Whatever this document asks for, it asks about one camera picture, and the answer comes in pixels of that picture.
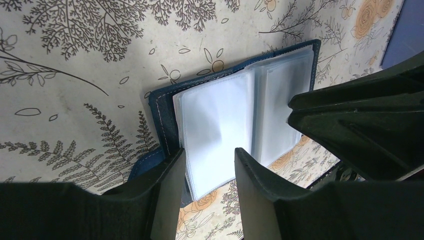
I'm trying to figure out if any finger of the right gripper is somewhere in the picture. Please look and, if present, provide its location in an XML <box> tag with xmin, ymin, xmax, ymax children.
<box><xmin>287</xmin><ymin>76</ymin><xmax>424</xmax><ymax>181</ymax></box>
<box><xmin>331</xmin><ymin>49</ymin><xmax>424</xmax><ymax>97</ymax></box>

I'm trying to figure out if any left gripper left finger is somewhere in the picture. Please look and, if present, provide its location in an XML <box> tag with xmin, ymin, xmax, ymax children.
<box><xmin>0</xmin><ymin>149</ymin><xmax>186</xmax><ymax>240</ymax></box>

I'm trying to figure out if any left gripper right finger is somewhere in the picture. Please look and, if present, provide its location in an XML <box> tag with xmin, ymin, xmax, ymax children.
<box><xmin>234</xmin><ymin>148</ymin><xmax>424</xmax><ymax>240</ymax></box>

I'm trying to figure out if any blue leather card holder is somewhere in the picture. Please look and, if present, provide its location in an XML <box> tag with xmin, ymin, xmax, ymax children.
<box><xmin>129</xmin><ymin>39</ymin><xmax>321</xmax><ymax>206</ymax></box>

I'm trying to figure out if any blue plastic compartment tray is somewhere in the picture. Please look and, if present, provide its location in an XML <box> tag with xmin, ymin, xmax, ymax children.
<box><xmin>380</xmin><ymin>0</ymin><xmax>424</xmax><ymax>70</ymax></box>

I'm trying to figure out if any floral patterned bed sheet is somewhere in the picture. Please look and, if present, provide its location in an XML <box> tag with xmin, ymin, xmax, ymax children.
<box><xmin>0</xmin><ymin>0</ymin><xmax>407</xmax><ymax>240</ymax></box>

